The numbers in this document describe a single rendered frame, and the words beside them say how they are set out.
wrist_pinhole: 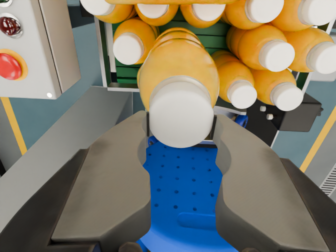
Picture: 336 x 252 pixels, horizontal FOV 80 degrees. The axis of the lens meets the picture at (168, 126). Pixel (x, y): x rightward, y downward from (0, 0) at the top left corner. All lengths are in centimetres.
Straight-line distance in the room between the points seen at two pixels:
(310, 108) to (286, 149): 150
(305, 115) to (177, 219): 33
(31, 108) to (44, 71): 156
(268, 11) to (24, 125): 191
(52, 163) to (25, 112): 109
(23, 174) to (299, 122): 85
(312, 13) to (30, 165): 90
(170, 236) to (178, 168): 14
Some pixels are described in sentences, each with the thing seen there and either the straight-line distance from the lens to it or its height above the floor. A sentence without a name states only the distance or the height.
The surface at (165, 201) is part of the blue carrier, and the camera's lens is 36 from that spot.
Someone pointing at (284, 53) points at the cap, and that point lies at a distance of 33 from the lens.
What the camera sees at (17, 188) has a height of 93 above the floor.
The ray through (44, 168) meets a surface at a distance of 88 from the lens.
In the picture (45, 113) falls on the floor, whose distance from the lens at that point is 186.
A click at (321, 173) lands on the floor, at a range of 234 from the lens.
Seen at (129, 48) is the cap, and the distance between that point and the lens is 30.
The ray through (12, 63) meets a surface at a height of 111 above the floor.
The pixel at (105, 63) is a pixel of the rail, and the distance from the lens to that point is 44.
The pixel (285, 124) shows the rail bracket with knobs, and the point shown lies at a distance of 50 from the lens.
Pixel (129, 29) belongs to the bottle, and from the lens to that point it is 33.
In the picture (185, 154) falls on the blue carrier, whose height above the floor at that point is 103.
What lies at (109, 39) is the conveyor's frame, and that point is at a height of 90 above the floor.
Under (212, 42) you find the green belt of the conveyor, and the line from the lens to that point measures 49.
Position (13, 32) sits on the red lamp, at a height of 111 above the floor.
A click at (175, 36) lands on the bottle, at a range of 20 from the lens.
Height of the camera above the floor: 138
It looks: 58 degrees down
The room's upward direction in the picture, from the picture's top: 177 degrees counter-clockwise
